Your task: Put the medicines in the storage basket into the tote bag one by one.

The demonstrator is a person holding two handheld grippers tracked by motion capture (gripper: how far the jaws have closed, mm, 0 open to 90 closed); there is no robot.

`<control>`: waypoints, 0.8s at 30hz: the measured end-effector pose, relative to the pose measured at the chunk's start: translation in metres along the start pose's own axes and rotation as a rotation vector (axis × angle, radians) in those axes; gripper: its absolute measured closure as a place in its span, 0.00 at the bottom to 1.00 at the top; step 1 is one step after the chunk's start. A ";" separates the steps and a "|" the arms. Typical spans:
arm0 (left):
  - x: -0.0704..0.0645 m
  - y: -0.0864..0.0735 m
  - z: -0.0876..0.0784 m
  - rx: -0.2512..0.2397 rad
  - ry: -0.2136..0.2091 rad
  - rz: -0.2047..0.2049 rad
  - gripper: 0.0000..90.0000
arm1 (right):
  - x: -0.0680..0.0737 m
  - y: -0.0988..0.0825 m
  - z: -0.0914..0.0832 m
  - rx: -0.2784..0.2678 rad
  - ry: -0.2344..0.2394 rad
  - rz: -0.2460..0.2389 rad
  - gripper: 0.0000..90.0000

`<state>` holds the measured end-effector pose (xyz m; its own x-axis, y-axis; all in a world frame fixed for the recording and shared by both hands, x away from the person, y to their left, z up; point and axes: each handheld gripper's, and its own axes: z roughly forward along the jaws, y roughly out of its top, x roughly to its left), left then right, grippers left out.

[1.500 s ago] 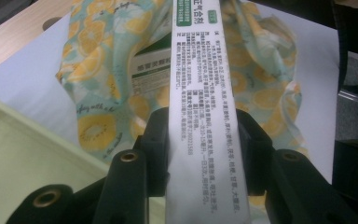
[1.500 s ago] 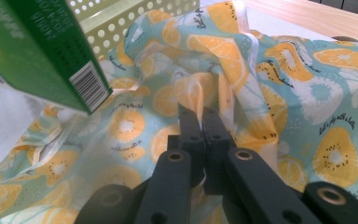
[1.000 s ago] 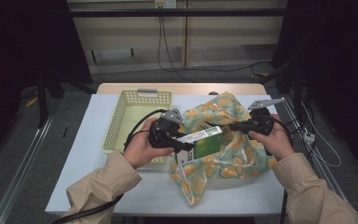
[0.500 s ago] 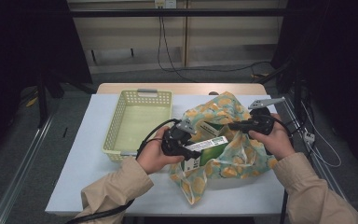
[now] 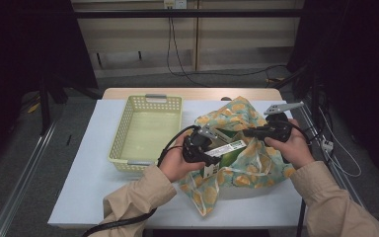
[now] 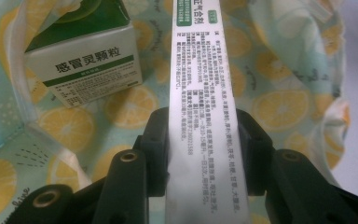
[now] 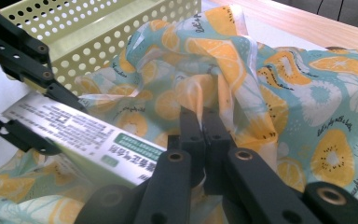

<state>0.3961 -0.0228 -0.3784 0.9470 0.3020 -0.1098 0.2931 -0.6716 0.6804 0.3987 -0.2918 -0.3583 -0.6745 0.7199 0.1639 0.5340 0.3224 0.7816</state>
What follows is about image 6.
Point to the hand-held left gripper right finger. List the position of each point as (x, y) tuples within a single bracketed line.
[(253, 155)]

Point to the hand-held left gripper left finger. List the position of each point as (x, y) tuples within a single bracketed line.
[(157, 149)]

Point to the tall green white medicine box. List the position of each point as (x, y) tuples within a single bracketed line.
[(205, 109)]

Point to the orange slice print bag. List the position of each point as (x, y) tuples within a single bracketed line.
[(276, 93)]

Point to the cube green white medicine box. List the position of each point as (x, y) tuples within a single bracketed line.
[(87, 65)]

